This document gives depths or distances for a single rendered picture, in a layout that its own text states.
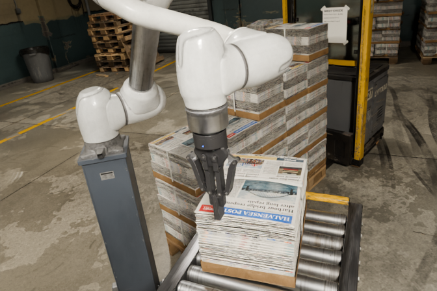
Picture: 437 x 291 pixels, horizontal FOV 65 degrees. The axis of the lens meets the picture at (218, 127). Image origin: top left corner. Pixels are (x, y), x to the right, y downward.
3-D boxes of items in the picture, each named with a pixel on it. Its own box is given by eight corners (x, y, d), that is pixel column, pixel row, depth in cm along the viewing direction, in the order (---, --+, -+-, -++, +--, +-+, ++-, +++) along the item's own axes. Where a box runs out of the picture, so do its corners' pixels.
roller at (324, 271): (207, 245, 125) (206, 234, 123) (343, 275, 106) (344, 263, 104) (201, 254, 121) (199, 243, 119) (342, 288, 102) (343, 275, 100)
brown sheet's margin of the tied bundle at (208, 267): (217, 237, 120) (216, 227, 118) (301, 249, 110) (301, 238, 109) (201, 271, 106) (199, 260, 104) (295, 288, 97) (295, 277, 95)
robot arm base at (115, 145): (78, 164, 141) (75, 152, 139) (86, 143, 161) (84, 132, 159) (123, 156, 143) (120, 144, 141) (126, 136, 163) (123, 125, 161)
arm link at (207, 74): (198, 115, 66) (250, 98, 72) (187, 34, 60) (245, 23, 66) (172, 104, 74) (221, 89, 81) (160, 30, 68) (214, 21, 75)
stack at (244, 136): (168, 254, 228) (145, 142, 196) (270, 177, 303) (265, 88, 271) (209, 283, 202) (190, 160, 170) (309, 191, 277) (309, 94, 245)
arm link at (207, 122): (196, 95, 78) (199, 119, 80) (177, 110, 71) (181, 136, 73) (233, 97, 74) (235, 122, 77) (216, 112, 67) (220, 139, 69)
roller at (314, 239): (221, 223, 136) (220, 212, 134) (346, 247, 117) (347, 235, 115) (216, 230, 131) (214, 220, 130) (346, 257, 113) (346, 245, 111)
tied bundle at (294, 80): (241, 99, 251) (238, 68, 242) (264, 88, 270) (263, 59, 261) (286, 107, 226) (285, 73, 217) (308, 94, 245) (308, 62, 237)
